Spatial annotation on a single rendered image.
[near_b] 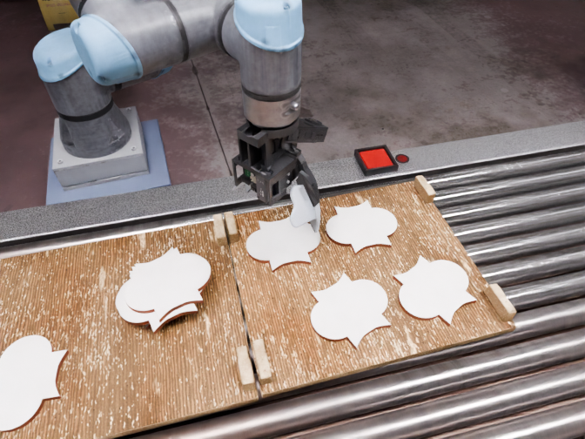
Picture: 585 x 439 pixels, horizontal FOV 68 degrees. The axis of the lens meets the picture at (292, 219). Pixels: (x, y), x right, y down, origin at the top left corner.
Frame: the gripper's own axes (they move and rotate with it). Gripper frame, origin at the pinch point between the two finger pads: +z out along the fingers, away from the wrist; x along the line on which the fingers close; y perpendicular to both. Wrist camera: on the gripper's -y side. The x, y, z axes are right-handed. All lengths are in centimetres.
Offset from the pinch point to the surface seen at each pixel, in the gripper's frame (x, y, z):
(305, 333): 14.5, 12.5, 8.1
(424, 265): 23.1, -10.0, 7.0
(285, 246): 1.7, 1.7, 7.1
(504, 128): -1, -208, 100
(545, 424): 48.3, 2.1, 9.5
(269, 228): -3.2, 0.3, 7.1
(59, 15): -324, -118, 91
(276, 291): 6.1, 9.5, 8.1
